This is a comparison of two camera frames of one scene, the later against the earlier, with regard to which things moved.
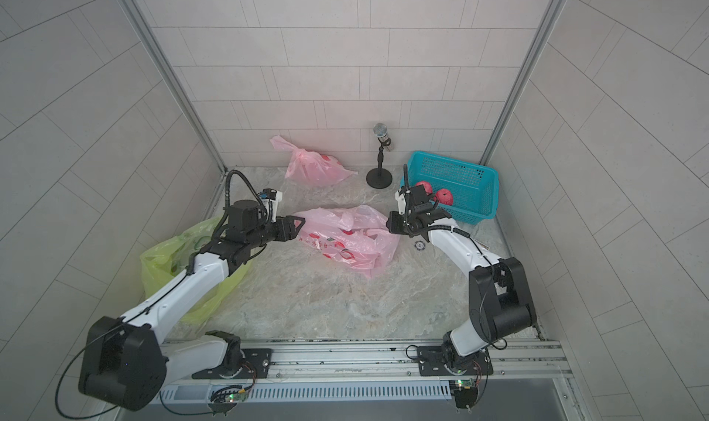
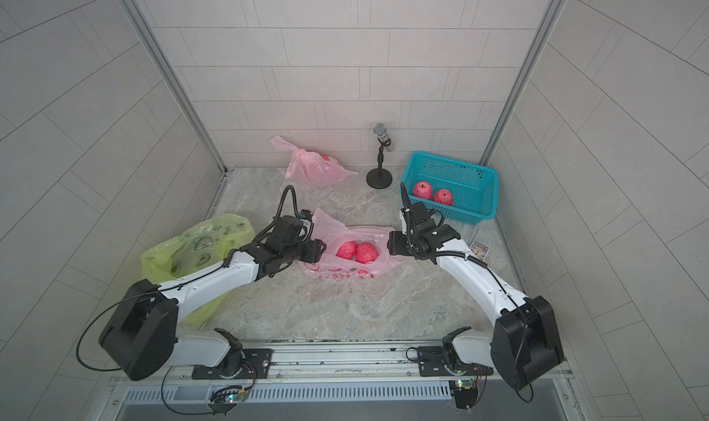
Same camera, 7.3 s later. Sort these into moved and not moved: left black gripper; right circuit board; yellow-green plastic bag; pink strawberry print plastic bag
Moved: left black gripper; pink strawberry print plastic bag
Not moved: yellow-green plastic bag; right circuit board
